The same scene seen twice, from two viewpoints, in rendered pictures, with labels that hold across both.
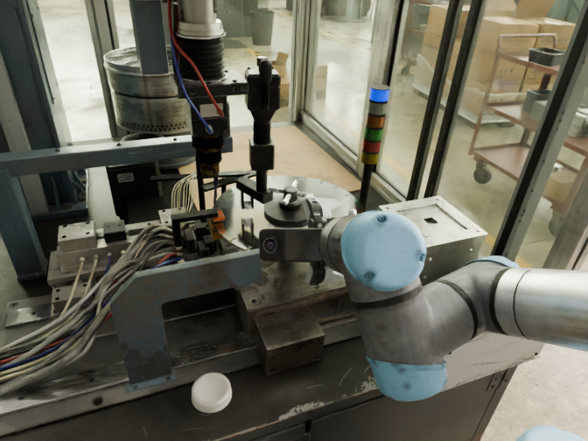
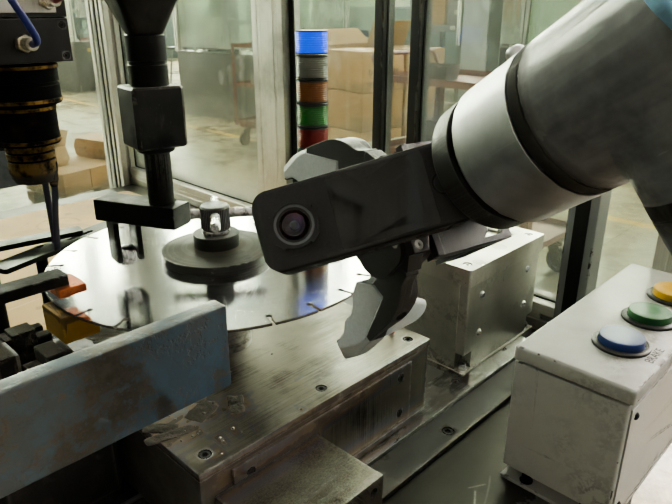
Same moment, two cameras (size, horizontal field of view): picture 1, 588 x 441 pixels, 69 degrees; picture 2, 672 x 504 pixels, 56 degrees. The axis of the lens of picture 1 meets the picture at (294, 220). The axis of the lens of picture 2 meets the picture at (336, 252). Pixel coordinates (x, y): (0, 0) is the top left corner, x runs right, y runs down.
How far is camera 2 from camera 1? 34 cm
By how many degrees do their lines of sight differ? 23
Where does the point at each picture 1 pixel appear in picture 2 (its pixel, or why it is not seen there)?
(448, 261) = (504, 293)
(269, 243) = (294, 218)
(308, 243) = (396, 190)
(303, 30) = (111, 33)
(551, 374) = not seen: hidden behind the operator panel
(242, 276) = (189, 376)
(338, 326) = (375, 464)
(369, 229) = not seen: outside the picture
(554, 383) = not seen: hidden behind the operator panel
